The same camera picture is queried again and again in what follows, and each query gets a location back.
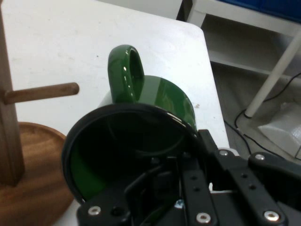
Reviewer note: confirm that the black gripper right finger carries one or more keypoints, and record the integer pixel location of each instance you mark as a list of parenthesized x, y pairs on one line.
[(235, 207)]

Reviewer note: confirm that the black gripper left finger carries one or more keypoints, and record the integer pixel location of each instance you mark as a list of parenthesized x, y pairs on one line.
[(105, 212)]

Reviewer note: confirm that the green enamel mug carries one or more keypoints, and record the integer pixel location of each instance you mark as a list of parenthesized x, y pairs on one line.
[(164, 94)]

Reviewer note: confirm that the brown wooden mug tree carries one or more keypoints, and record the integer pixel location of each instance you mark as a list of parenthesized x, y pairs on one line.
[(35, 164)]

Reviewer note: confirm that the clear plastic sheet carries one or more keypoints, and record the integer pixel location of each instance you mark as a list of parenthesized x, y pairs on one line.
[(282, 131)]

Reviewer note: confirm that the white slanted pole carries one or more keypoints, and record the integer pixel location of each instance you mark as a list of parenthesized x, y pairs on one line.
[(270, 82)]

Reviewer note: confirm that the white shelf unit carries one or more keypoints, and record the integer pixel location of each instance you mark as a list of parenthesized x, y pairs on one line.
[(235, 18)]

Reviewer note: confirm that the blue panel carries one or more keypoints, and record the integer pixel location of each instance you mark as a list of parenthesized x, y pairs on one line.
[(282, 4)]

